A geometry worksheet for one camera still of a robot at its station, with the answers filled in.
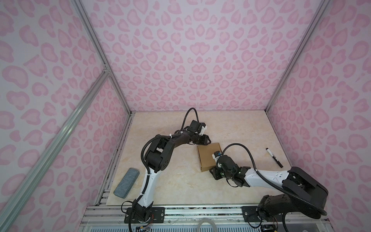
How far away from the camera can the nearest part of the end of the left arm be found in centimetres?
85

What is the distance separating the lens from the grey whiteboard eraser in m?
0.80

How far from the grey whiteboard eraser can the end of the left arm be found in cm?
41
